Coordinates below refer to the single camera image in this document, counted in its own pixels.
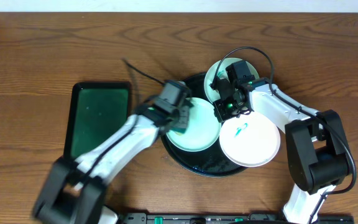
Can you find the light green stained plate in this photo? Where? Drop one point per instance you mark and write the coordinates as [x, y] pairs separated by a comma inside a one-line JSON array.
[[213, 95]]

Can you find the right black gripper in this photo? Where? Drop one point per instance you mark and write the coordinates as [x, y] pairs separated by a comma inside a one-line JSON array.
[[223, 114]]

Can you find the green yellow sponge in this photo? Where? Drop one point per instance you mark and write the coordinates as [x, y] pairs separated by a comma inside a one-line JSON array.
[[179, 131]]

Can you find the black rectangular tray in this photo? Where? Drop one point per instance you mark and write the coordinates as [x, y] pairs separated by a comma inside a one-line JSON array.
[[97, 111]]

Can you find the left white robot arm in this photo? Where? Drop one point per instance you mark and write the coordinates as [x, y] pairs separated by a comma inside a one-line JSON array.
[[74, 191]]

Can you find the black round tray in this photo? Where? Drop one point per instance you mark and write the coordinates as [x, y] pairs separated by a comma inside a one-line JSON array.
[[211, 162]]

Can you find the mint green plate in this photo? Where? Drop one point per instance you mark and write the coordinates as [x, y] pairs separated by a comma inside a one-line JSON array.
[[203, 128]]

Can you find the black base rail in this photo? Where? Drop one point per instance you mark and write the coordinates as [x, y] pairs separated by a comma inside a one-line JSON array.
[[143, 218]]

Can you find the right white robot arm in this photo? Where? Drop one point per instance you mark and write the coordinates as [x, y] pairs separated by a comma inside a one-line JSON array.
[[319, 158]]

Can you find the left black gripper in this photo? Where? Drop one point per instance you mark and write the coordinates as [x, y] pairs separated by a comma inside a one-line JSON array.
[[183, 121]]

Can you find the white stained plate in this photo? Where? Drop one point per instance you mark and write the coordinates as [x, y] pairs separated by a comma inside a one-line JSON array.
[[249, 140]]

